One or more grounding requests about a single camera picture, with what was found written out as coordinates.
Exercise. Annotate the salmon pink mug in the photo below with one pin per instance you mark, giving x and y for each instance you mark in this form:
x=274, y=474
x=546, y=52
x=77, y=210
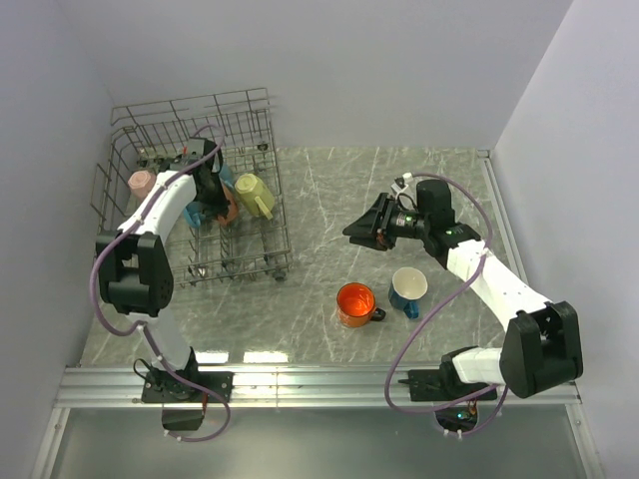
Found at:
x=226, y=217

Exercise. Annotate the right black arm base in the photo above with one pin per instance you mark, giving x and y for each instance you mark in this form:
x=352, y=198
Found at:
x=442, y=385

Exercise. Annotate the blue patterned mug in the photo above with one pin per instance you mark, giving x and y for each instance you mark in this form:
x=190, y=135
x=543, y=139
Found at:
x=195, y=214

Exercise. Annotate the aluminium mounting rail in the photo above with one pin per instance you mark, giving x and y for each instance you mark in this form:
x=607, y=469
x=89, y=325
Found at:
x=339, y=385

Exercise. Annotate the light pink mug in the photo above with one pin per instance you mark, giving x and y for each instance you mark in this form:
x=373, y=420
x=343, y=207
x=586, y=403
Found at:
x=141, y=183

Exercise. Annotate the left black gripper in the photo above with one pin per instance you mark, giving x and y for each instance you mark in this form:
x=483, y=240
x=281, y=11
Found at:
x=222, y=201

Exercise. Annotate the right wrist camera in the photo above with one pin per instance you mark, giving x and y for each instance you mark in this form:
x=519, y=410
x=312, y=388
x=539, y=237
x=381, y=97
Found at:
x=402, y=184

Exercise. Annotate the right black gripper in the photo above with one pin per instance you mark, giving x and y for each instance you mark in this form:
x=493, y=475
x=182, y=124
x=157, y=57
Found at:
x=370, y=223

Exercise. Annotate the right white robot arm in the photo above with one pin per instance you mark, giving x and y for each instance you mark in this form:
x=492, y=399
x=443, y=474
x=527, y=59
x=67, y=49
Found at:
x=542, y=344

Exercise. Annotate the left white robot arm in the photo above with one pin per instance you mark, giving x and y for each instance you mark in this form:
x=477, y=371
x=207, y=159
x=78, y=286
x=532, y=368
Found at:
x=131, y=283

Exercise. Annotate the pale yellow mug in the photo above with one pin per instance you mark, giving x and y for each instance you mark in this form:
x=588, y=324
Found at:
x=255, y=195

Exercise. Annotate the orange enamel mug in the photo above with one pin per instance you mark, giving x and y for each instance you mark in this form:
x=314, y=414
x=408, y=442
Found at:
x=356, y=305

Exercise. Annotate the dark blue white-inside mug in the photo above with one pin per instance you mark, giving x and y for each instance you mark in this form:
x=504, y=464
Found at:
x=407, y=287

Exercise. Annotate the light blue yellow-inside mug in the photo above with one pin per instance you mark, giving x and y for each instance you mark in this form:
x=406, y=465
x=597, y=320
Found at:
x=227, y=177

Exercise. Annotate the grey wire dish rack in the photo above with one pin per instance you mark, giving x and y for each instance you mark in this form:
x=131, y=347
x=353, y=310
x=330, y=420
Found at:
x=145, y=134

